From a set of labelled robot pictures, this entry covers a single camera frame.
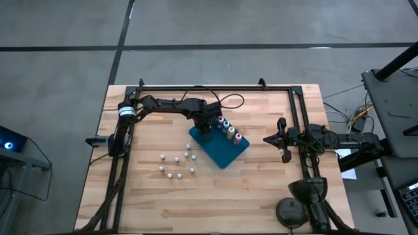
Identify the black bracket-mounted device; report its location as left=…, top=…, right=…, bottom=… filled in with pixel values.
left=85, top=136, right=112, bottom=147

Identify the black round disc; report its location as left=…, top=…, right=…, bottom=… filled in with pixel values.
left=276, top=197, right=310, bottom=229

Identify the black cable bundle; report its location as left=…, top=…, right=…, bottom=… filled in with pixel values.
left=321, top=83, right=375, bottom=134

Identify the black aluminium table frame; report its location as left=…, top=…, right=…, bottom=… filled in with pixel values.
left=99, top=78, right=323, bottom=233

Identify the blue plastic bin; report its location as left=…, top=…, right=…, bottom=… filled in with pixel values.
left=188, top=114, right=251, bottom=170

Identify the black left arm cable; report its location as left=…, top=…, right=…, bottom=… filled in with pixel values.
left=181, top=85, right=245, bottom=110

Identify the black keyboard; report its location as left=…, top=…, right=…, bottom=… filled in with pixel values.
left=398, top=181, right=418, bottom=216

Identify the white paper sheet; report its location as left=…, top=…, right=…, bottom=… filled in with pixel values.
left=335, top=148, right=357, bottom=180

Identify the grey side desk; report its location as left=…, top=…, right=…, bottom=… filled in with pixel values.
left=0, top=151, right=53, bottom=210

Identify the grey metal cart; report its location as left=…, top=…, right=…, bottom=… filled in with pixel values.
left=361, top=68, right=418, bottom=159

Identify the black computer tower blue light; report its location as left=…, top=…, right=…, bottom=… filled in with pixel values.
left=0, top=125, right=27, bottom=161

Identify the black pole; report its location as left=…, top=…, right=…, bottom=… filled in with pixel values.
left=374, top=41, right=418, bottom=82

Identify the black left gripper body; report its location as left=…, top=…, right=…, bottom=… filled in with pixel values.
left=195, top=109, right=215, bottom=133

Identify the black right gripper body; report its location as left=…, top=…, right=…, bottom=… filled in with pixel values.
left=286, top=127, right=306, bottom=151

